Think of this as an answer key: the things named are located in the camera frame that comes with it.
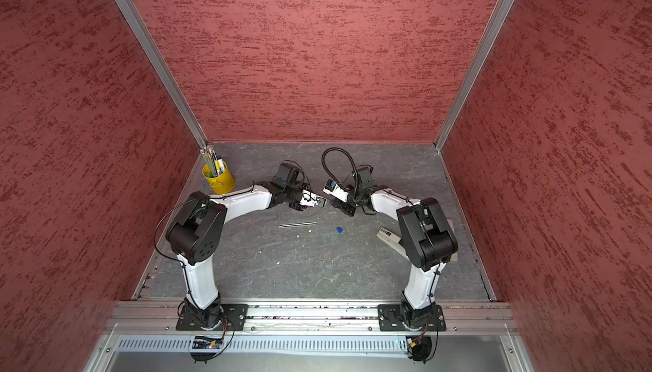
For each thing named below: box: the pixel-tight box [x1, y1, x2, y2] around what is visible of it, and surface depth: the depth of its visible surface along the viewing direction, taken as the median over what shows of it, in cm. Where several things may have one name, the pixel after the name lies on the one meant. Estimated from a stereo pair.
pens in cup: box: [199, 147, 225, 179], surface depth 99 cm
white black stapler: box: [376, 226, 409, 259], surface depth 90 cm
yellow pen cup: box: [202, 161, 236, 195], surface depth 99 cm
